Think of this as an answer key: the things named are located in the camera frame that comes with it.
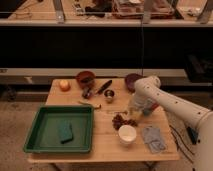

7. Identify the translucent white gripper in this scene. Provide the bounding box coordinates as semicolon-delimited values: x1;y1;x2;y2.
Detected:
127;97;142;121

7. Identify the small metal fork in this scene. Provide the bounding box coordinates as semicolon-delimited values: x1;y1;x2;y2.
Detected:
106;110;128;115

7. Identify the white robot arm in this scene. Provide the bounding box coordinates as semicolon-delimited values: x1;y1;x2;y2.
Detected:
129;76;213;171

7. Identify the small metal cup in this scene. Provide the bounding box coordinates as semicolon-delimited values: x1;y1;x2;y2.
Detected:
104;89;115;103

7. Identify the purple bowl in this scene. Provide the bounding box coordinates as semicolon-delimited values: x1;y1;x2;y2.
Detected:
124;73;142;92

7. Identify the bunch of dark grapes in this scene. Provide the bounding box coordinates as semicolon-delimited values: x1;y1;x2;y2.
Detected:
112;114;138;130

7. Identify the white bowl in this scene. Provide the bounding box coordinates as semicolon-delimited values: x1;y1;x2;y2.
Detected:
118;125;137;145

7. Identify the grey folded cloth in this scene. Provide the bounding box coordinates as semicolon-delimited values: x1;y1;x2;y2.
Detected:
141;126;166;154

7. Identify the wooden table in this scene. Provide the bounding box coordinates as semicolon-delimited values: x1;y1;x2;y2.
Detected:
28;78;179;164

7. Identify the dark metal can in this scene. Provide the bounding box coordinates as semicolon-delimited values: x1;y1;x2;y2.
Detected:
82;87;92;99

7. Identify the brown bowl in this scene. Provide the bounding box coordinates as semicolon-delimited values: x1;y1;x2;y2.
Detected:
76;71;95;88

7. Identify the black foot pedal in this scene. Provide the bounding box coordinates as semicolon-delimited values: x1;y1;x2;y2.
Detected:
186;127;198;145

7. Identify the orange fruit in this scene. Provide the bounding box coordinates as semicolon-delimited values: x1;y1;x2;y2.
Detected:
59;80;70;91

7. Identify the green sponge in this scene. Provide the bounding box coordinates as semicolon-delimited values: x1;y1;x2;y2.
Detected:
58;121;73;144

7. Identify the green plastic tray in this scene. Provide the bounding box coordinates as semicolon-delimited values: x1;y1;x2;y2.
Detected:
23;106;94;153

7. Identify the black handled knife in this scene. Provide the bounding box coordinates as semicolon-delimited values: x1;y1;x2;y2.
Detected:
96;80;112;94

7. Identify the wooden handled utensil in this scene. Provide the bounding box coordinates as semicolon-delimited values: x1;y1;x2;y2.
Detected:
78;101;102;109

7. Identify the black floor cable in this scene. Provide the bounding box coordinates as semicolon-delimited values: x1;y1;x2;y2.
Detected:
169;123;198;164

